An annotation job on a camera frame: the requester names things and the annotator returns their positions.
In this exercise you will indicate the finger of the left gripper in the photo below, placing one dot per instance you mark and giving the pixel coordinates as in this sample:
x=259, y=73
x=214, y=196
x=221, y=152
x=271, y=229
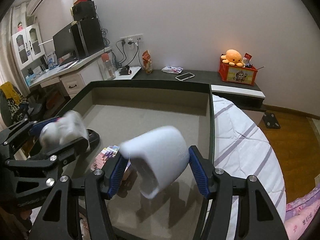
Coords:
x=65, y=152
x=13, y=137

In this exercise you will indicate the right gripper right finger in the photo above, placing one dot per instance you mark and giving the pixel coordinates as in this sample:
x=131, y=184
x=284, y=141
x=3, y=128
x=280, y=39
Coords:
x=257, y=216

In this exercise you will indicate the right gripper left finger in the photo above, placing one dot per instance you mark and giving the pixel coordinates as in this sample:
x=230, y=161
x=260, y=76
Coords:
x=59, y=216

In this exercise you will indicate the person's left hand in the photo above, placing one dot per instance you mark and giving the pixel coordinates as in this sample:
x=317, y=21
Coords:
x=16, y=225

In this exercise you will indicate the black office chair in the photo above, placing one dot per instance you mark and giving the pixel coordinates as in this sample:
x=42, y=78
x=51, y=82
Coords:
x=15, y=107

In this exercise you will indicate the pink box with black rim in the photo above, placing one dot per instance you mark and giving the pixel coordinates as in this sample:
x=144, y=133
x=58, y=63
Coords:
x=154, y=122

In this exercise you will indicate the pink pillow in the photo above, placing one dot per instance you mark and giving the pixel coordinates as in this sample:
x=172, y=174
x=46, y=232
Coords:
x=300, y=213

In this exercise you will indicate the white desk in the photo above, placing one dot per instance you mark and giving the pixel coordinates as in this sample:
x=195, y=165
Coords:
x=76, y=76

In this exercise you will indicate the round bed striped sheet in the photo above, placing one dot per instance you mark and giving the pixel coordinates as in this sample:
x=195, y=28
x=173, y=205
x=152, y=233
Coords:
x=241, y=149

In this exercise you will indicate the plastic bottle orange cap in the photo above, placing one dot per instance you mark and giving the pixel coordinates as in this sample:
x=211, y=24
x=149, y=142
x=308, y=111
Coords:
x=107, y=68

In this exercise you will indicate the white bedside cabinet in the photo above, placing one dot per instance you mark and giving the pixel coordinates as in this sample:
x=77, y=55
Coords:
x=126, y=73

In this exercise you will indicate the orange snack bag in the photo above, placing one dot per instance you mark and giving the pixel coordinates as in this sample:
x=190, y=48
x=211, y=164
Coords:
x=147, y=62

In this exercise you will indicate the black computer tower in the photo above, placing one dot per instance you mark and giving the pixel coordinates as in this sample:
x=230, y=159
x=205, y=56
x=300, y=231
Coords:
x=87, y=37

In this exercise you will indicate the black computer monitor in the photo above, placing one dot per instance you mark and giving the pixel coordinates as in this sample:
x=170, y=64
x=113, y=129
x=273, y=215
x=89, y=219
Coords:
x=64, y=43

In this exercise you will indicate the white tissue packet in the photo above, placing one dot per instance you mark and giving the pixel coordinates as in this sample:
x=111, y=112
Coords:
x=172, y=70

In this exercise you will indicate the smartphone clear case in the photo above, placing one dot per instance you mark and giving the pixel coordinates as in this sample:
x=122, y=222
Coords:
x=185, y=76

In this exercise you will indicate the black headboard shelf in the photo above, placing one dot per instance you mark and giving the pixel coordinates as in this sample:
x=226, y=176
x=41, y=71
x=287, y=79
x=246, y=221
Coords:
x=212, y=84

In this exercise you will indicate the black speaker box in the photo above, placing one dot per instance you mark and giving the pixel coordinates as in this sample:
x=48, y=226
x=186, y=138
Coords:
x=83, y=10

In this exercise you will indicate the red storage crate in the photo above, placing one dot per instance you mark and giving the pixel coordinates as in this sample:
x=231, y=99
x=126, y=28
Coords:
x=235, y=74

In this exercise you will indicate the orange octopus plush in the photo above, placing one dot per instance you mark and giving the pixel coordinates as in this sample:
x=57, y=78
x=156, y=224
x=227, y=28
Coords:
x=233, y=58

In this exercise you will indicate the white wall cabinet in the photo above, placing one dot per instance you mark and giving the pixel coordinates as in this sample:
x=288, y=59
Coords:
x=27, y=46

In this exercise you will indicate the wall power strip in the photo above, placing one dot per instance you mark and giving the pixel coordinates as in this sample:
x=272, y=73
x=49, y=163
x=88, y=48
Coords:
x=133, y=38

